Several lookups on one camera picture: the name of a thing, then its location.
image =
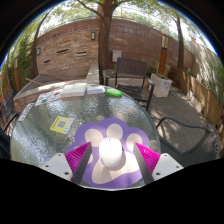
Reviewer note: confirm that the wall lantern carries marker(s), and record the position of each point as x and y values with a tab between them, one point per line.
38	51
93	36

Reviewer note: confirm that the white planter box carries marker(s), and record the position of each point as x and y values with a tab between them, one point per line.
162	85
196	102

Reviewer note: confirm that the white computer mouse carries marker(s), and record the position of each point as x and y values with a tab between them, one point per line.
110	151

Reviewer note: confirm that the colourful picture sheet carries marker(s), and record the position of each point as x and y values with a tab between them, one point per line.
47	98

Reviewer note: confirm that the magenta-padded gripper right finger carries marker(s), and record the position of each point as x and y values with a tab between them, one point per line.
165	165

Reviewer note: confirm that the yellow square code sticker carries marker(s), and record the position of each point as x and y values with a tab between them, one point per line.
61	125

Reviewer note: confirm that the wooden lamp post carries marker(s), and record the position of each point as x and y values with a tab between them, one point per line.
16	75
163	56

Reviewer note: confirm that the leaning tree trunk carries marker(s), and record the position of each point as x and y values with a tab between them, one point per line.
34	56

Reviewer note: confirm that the dark slatted wooden chair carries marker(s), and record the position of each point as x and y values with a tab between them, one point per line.
131	66

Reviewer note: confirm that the white number plate sign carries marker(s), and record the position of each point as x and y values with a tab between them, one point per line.
26	112

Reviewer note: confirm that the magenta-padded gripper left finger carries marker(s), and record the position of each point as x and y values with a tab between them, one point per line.
56	165

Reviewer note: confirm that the black metal armchair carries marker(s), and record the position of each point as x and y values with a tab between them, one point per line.
8	125

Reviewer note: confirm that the purple paw-print mouse pad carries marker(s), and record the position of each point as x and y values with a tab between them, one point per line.
110	178

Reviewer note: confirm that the small white blue booklet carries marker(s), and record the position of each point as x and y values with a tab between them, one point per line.
96	89

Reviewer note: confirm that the slim tree trunk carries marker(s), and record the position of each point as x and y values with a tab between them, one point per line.
180	46

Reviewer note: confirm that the grey wall utility box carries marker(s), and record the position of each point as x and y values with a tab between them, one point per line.
116	56

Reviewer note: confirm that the black mesh chair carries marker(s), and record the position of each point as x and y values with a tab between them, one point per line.
7	103

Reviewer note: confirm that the wooden stick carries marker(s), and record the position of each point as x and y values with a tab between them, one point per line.
33	81

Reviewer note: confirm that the white flat book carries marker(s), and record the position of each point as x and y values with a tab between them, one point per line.
73	90

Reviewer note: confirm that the small green packet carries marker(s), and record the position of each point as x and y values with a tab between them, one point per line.
113	92

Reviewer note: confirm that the thick tree trunk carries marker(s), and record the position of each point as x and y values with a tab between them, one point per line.
105	43

